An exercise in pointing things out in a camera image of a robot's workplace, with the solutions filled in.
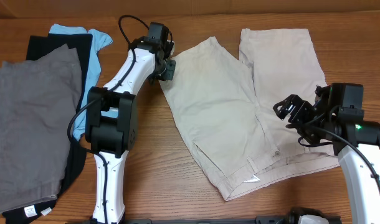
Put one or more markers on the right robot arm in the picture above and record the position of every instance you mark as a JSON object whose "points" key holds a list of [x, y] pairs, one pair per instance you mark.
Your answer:
{"points": [[337, 119]]}

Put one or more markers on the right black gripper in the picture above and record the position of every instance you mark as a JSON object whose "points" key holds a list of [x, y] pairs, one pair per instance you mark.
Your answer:
{"points": [[302, 107]]}

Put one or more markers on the beige cotton shorts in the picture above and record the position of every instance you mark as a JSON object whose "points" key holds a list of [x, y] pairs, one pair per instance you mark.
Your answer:
{"points": [[223, 109]]}

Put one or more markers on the light blue shirt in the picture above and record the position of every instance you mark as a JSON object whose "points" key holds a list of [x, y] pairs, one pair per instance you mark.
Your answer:
{"points": [[92, 77]]}

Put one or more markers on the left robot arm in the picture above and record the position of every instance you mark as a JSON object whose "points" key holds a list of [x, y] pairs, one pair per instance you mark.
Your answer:
{"points": [[112, 119]]}

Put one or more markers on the black garment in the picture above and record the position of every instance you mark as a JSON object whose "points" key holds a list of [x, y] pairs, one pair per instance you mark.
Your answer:
{"points": [[37, 48]]}

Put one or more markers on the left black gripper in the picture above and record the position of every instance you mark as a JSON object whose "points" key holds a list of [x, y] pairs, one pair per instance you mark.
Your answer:
{"points": [[169, 72]]}

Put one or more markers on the grey shorts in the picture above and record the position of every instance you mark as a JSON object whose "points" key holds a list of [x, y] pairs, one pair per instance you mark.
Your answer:
{"points": [[37, 101]]}

